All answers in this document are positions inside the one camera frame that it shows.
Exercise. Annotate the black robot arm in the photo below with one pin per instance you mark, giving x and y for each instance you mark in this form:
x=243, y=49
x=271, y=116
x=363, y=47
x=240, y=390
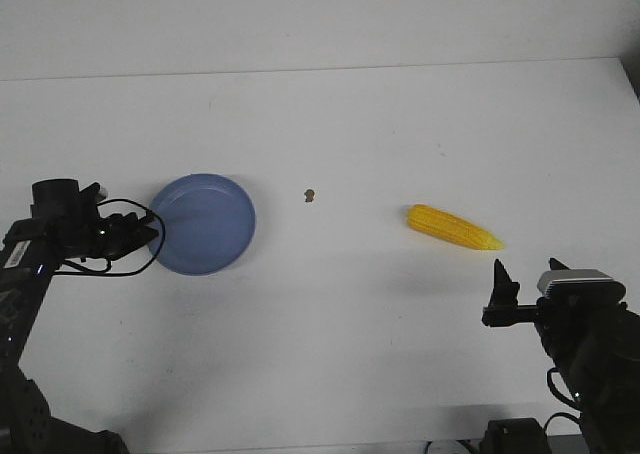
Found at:
x=592, y=338
x=65, y=235

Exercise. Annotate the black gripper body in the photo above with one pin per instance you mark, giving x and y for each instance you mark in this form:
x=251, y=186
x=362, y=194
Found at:
x=506, y=315
x=110, y=238

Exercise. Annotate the blue round plate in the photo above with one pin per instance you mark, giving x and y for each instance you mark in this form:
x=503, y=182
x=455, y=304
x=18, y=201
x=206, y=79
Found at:
x=207, y=222

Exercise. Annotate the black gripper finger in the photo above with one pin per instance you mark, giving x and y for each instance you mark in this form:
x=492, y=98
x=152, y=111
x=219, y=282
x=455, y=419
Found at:
x=130, y=233
x=505, y=290

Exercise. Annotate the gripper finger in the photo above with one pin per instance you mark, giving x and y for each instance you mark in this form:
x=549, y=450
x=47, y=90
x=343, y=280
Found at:
x=556, y=265

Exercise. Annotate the yellow corn cob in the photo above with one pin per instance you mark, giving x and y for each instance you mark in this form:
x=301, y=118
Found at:
x=451, y=228

